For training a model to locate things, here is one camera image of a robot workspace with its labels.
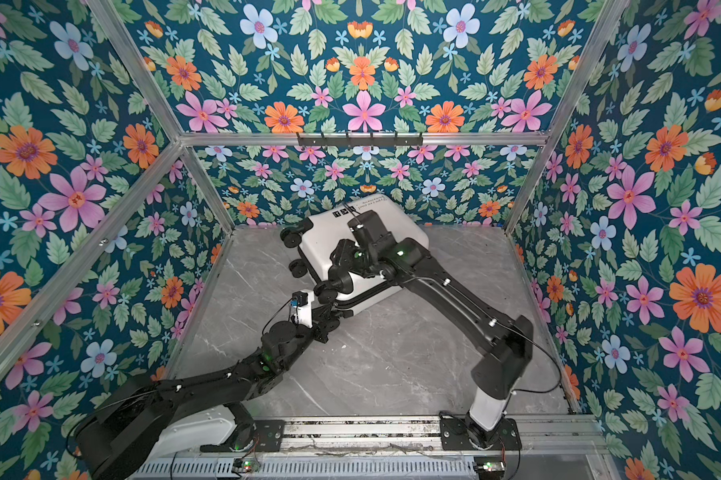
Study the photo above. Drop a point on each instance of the white slotted cable duct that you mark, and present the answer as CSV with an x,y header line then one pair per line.
x,y
310,468

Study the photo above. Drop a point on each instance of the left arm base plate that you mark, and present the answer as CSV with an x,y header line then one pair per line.
x,y
260,435

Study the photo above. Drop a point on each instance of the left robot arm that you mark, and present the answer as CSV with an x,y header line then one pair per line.
x,y
117,437

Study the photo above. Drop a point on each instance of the left small circuit board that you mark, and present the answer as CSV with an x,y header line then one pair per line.
x,y
243,466

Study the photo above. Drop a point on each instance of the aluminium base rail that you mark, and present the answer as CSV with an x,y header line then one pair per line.
x,y
540,434

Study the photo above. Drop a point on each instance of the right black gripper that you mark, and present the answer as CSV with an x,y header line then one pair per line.
x,y
340,260

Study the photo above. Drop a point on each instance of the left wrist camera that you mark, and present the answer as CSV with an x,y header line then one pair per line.
x,y
301,308

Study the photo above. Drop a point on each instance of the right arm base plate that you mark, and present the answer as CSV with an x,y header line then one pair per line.
x,y
461,433

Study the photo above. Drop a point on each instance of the white hard-shell suitcase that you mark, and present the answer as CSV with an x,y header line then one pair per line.
x,y
317,238

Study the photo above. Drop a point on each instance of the small circuit board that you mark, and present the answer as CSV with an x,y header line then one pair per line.
x,y
243,466
490,469

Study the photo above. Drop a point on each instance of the black wall hook rack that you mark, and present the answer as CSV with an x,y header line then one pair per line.
x,y
381,140

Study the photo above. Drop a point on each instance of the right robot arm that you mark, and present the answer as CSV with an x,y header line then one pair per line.
x,y
506,344

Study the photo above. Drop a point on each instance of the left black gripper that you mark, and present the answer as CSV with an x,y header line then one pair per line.
x,y
318,324

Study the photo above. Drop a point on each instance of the right small circuit board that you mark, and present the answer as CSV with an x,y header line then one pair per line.
x,y
490,469

